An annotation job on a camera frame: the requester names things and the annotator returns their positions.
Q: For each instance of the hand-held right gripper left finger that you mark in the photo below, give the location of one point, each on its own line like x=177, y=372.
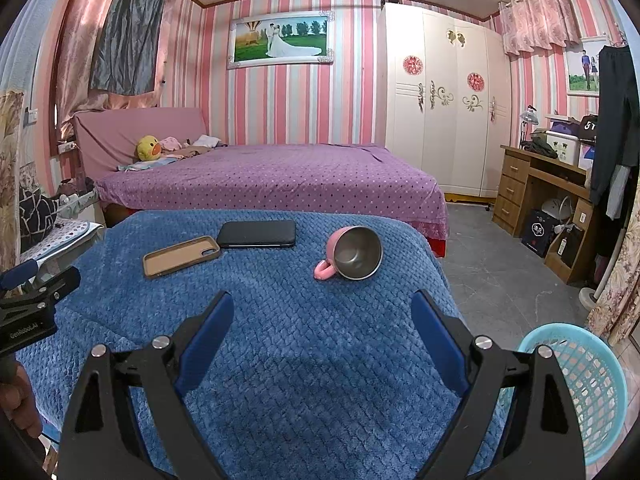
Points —
x=207, y=340

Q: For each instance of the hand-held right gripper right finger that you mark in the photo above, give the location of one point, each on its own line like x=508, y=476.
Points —
x=440, y=345

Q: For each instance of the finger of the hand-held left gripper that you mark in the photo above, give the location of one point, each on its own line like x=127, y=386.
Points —
x=55, y=285
x=17, y=274

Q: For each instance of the light blue plastic basket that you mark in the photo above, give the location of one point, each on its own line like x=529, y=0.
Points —
x=595, y=390

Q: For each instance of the person's left hand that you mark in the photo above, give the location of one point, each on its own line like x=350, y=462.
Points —
x=20, y=402

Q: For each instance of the polka dot cloth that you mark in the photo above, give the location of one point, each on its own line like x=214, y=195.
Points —
x=65, y=237

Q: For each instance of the black white patterned cushion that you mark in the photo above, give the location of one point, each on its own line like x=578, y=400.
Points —
x=37, y=220

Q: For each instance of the tan phone case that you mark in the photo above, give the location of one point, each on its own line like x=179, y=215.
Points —
x=180, y=258

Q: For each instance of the blue quilted blanket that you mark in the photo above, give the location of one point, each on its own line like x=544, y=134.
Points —
x=300, y=335

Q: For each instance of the beige floral curtain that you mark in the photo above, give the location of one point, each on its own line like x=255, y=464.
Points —
x=10, y=175

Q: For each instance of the black phone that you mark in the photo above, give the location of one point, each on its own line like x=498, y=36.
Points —
x=257, y=234

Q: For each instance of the pink metal cup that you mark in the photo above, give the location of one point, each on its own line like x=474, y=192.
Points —
x=357, y=252

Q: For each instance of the black shopping bag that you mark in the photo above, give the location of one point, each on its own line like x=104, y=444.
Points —
x=537, y=232

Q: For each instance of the light blue cloth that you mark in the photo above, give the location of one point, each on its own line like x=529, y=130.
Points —
x=145, y=164

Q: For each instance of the cardboard box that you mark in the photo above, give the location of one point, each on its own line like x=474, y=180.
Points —
x=565, y=250

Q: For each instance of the white floor fan stand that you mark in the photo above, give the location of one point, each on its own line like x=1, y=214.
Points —
x=592, y=300

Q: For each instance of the pink headboard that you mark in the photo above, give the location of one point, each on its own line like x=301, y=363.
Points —
x=110, y=135

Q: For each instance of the yellow duck plush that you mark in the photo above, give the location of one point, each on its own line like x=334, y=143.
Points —
x=148, y=148

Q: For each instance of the purple dotted bed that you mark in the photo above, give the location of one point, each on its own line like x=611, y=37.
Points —
x=280, y=185

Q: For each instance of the wooden desk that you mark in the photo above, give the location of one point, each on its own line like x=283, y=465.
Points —
x=515, y=185

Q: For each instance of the white small fan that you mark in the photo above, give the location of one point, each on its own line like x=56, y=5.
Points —
x=555, y=207

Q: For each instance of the pink plush toy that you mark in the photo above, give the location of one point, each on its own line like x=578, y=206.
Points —
x=170, y=144

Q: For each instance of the white cloth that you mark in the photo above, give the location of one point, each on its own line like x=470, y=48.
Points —
x=207, y=141

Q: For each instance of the white wardrobe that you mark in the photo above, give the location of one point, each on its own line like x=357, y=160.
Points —
x=445, y=125

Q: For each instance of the dark green clothes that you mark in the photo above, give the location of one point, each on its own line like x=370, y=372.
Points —
x=540, y=147

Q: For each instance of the white storage box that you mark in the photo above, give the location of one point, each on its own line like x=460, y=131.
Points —
x=562, y=147

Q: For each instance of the pink satin curtain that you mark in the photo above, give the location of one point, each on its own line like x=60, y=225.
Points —
x=77, y=45

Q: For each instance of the desk lamp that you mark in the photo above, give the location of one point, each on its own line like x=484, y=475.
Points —
x=527, y=117

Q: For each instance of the grey hanging cloth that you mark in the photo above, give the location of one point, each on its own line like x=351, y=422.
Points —
x=127, y=35

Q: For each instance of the black box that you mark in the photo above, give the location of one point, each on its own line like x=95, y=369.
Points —
x=588, y=129

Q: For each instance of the black hanging garment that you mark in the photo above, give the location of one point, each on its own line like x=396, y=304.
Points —
x=617, y=120

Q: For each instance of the framed wedding picture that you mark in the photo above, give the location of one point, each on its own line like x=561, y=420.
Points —
x=280, y=40

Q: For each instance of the pink floral window curtain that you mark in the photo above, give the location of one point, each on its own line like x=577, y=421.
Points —
x=540, y=20

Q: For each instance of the couple wall poster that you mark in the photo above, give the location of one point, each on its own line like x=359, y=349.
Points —
x=582, y=67

